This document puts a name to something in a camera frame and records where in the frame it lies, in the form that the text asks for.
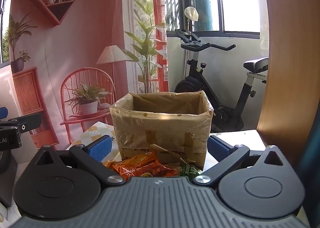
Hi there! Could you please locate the wooden panel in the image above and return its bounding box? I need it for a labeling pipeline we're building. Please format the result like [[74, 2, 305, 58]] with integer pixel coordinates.
[[257, 0, 320, 149]]

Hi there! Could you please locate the patterned table cloth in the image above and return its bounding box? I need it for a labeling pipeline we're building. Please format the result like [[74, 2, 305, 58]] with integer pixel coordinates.
[[66, 121, 267, 169]]

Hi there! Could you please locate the cardboard box with plastic liner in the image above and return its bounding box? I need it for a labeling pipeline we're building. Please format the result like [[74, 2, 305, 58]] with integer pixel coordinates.
[[109, 91, 215, 166]]

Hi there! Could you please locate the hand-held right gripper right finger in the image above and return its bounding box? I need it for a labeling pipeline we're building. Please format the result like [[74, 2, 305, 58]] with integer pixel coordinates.
[[194, 135, 288, 185]]

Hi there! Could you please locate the printed wall backdrop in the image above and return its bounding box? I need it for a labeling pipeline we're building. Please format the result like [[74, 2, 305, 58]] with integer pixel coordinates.
[[9, 0, 169, 150]]

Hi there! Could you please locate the cloth-covered stand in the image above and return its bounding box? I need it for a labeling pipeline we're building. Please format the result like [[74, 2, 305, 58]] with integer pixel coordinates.
[[183, 6, 200, 81]]

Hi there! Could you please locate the green snack packet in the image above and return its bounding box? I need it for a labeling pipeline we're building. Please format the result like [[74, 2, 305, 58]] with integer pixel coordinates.
[[179, 163, 203, 176]]

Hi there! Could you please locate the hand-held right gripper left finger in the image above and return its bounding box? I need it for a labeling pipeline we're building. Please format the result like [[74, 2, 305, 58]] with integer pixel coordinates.
[[32, 135, 125, 185]]

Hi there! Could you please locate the black exercise bike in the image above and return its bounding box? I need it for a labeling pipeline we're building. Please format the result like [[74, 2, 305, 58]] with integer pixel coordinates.
[[174, 28, 269, 132]]

